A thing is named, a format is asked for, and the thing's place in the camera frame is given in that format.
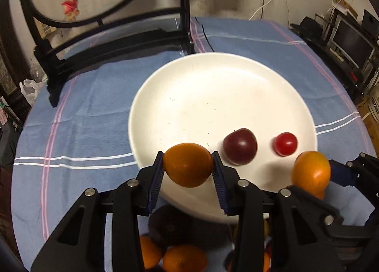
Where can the black hat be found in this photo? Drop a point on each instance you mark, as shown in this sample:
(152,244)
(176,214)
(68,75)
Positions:
(308,27)

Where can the dark purple tomato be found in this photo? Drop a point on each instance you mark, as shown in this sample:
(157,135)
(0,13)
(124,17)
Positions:
(239,147)

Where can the dark wrinkled fruit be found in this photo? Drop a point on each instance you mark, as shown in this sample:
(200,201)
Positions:
(168,224)

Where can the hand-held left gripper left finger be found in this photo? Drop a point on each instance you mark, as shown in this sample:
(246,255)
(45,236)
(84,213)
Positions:
(158,177)

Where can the white plastic bag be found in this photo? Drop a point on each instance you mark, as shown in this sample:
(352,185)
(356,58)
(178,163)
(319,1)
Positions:
(29,88)

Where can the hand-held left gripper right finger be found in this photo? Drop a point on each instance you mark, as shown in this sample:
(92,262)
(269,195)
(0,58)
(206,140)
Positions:
(219,183)

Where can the cardboard box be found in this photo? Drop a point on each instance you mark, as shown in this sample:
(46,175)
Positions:
(371,112)

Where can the small orange tangerine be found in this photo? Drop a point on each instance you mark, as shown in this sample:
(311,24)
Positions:
(185,258)
(149,252)

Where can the orange tomato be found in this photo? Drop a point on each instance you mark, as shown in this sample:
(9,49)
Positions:
(311,171)

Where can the black monitor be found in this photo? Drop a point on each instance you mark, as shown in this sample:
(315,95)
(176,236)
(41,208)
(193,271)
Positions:
(352,40)

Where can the blue striped tablecloth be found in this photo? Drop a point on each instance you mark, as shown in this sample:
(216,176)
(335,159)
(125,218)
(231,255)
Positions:
(97,129)

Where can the black side cabinet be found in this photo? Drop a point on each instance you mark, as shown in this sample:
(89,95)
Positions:
(334,67)

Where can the large dimpled orange tangerine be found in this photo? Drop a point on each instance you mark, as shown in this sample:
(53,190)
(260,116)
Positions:
(266,260)

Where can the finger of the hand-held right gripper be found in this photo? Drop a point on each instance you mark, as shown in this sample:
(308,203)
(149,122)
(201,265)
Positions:
(337,171)
(356,229)

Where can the red cherry tomato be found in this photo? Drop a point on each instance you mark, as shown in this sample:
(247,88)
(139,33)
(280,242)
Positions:
(285,144)

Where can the white round plate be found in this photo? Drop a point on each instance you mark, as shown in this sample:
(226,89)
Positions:
(213,97)

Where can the smooth orange tangerine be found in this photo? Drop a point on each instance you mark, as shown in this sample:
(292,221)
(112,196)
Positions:
(188,165)

